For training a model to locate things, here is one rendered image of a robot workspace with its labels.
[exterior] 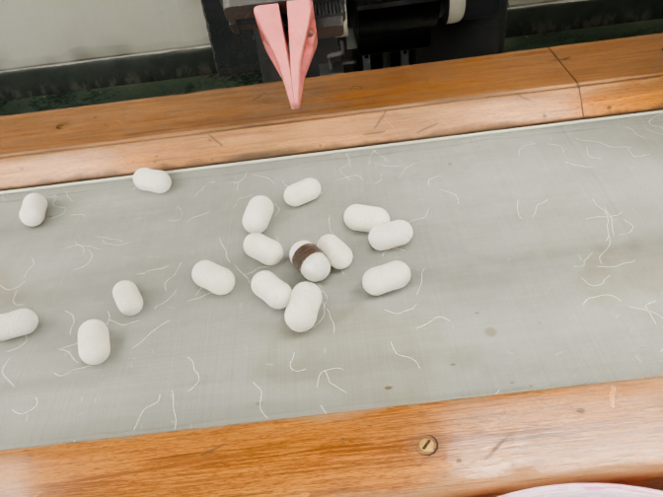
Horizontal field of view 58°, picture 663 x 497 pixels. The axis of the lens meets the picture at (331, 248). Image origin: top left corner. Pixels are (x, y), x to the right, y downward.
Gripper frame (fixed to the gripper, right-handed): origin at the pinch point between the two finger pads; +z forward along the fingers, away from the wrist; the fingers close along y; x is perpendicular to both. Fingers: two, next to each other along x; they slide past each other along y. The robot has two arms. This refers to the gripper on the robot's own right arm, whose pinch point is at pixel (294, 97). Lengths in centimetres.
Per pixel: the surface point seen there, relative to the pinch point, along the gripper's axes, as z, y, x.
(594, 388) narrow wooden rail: 23.9, 15.2, -14.0
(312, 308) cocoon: 17.8, 0.3, -7.6
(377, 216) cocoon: 11.1, 5.5, -2.1
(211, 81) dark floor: -88, -44, 184
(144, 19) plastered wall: -110, -65, 170
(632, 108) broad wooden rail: 1.7, 31.0, 7.7
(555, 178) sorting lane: 8.8, 20.9, 2.2
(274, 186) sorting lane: 6.1, -2.8, 4.9
